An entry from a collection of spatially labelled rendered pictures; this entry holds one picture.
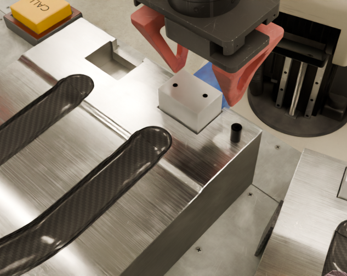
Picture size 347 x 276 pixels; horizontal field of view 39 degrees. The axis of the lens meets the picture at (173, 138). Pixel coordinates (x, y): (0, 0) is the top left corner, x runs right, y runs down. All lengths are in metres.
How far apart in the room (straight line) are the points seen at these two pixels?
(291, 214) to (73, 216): 0.19
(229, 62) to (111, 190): 0.16
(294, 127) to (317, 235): 0.86
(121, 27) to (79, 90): 1.51
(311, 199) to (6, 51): 0.46
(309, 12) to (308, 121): 0.54
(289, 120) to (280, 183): 0.78
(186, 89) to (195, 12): 0.11
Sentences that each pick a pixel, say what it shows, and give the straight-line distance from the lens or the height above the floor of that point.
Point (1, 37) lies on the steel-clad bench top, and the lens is 0.74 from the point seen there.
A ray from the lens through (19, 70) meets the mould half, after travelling 0.55.
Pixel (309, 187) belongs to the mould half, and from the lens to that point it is 0.48.
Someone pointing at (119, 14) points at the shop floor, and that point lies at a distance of 2.08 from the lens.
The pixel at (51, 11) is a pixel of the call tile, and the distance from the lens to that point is 0.70.
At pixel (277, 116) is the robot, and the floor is 0.27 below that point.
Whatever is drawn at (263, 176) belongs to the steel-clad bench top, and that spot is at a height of 0.80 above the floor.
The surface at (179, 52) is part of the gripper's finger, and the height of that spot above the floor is 0.94.
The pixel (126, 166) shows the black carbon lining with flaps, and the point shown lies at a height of 0.88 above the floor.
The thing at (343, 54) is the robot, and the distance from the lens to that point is 0.86.
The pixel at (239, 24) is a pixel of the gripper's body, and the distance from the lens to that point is 0.36.
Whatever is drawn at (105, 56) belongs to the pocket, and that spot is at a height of 0.87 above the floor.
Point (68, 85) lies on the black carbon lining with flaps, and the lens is 0.52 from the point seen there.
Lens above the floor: 1.24
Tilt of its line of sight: 51 degrees down
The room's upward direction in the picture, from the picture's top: 2 degrees counter-clockwise
